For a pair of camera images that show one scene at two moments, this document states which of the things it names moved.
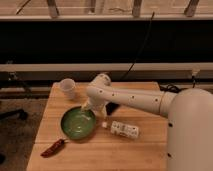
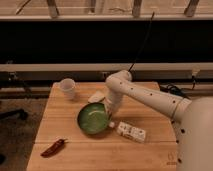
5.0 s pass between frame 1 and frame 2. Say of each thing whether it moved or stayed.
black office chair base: stayed
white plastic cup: stayed
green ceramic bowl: moved
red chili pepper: stayed
